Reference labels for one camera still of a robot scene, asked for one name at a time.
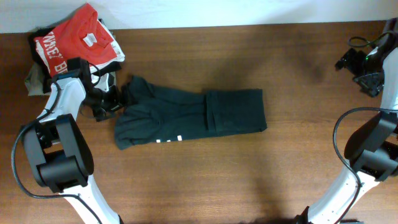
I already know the white folded shirt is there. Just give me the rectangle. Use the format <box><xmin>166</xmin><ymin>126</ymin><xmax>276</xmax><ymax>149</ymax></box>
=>
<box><xmin>35</xmin><ymin>21</ymin><xmax>126</xmax><ymax>74</ymax></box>

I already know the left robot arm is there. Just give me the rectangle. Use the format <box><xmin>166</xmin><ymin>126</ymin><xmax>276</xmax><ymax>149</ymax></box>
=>
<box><xmin>18</xmin><ymin>70</ymin><xmax>122</xmax><ymax>223</ymax></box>

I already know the black folded shirt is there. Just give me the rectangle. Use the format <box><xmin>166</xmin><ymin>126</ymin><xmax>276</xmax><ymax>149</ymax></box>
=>
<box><xmin>28</xmin><ymin>19</ymin><xmax>123</xmax><ymax>94</ymax></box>

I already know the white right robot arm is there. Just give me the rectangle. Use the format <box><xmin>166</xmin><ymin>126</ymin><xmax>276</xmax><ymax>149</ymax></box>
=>
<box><xmin>293</xmin><ymin>18</ymin><xmax>397</xmax><ymax>223</ymax></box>

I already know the dark green t-shirt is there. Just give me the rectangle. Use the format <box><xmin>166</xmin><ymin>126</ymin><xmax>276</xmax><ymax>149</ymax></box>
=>
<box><xmin>114</xmin><ymin>76</ymin><xmax>267</xmax><ymax>150</ymax></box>

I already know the red folded t-shirt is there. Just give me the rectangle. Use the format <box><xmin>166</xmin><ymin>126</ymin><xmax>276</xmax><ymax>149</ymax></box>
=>
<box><xmin>34</xmin><ymin>2</ymin><xmax>118</xmax><ymax>78</ymax></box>

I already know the olive grey folded garment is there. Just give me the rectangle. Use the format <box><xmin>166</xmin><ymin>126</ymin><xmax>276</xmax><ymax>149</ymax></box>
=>
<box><xmin>24</xmin><ymin>35</ymin><xmax>118</xmax><ymax>97</ymax></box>

